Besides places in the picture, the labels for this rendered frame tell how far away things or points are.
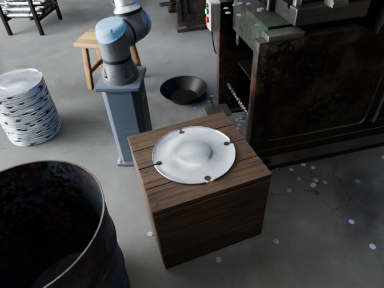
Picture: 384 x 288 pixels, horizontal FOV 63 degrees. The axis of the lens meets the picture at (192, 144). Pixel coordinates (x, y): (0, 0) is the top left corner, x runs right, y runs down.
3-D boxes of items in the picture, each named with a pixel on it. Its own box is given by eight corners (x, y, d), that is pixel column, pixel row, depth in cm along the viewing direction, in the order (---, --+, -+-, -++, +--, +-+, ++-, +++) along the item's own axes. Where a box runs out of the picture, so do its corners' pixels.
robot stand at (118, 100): (116, 166, 156) (94, 88, 126) (124, 142, 170) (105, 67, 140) (153, 166, 155) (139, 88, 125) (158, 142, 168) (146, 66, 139)
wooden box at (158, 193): (165, 270, 114) (152, 213, 91) (141, 195, 141) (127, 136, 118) (261, 234, 123) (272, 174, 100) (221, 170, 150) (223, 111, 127)
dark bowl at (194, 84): (165, 114, 187) (163, 104, 183) (158, 88, 209) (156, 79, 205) (212, 106, 192) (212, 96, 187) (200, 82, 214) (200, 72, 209)
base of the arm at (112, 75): (99, 86, 127) (92, 64, 121) (108, 68, 138) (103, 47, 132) (135, 86, 126) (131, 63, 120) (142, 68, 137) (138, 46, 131)
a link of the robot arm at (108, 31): (95, 59, 124) (86, 25, 115) (115, 45, 133) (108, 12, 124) (119, 64, 120) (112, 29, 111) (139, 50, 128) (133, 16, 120)
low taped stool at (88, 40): (87, 90, 214) (72, 43, 191) (103, 72, 231) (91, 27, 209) (133, 94, 206) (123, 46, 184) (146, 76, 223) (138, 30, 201)
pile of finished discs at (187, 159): (166, 196, 95) (166, 194, 95) (143, 139, 116) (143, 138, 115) (250, 169, 102) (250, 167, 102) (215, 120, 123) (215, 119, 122)
